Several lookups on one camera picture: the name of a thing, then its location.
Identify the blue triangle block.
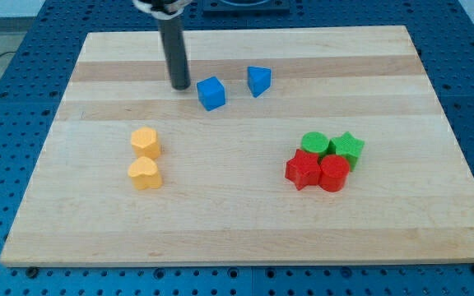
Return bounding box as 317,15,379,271
247,66,272,98

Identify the yellow hexagon block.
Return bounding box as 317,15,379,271
131,127,161,160

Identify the green star block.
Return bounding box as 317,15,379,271
328,132,365,172

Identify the yellow heart block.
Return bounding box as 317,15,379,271
128,156,163,190

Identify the blue cube block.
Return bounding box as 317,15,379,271
197,76,226,111

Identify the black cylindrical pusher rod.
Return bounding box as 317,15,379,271
156,12,191,90

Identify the red cylinder block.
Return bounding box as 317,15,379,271
318,155,350,192

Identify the white rod mount collar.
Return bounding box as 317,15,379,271
132,0,192,19

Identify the red star block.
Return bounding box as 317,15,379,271
285,149,322,191

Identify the green cylinder block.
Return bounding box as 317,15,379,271
300,132,329,157

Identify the light wooden board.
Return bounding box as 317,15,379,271
0,25,474,267

